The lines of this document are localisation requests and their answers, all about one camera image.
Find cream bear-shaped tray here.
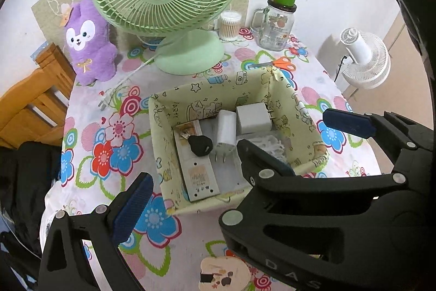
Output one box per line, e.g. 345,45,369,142
198,254,251,291

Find clear bag of white cable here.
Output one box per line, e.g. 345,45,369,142
245,134,294,166

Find slim white charger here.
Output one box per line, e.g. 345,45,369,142
212,110,236,163

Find orange handled scissors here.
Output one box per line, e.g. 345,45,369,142
247,56,296,71

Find large white charger block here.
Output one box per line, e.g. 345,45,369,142
236,103,276,135

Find yellow-green printed fabric box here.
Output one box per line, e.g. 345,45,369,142
148,68,329,215

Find cotton swab container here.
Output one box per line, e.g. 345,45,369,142
218,11,242,41

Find dark cloth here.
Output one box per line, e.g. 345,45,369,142
0,141,65,291

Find purple plush toy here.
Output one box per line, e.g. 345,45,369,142
60,0,118,86

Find wooden chair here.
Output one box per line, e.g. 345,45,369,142
0,44,77,150

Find black key fob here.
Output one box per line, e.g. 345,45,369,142
188,135,214,157

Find glass mug with green lid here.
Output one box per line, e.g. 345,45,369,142
251,0,298,51

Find white clip fan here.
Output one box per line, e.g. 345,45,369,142
339,28,391,90

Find white box with beige label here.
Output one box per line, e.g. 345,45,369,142
174,122,221,203

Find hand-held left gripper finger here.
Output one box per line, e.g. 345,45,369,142
37,172,155,291

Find floral tablecloth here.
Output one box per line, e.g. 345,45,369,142
41,27,382,291

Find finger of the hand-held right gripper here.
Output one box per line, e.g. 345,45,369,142
237,139,298,190
322,108,436,177

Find white power cord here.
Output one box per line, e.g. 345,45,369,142
99,50,165,112

